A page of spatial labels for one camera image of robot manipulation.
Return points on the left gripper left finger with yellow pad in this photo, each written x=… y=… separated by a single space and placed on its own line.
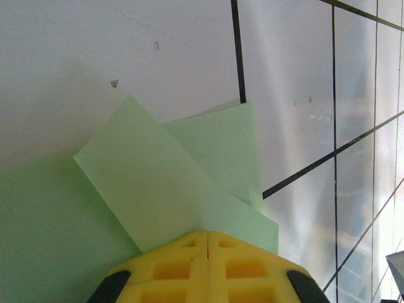
x=170 y=271

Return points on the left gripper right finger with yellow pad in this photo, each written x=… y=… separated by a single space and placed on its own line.
x=249 y=271

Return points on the light green cloth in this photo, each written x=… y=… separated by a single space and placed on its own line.
x=142 y=176

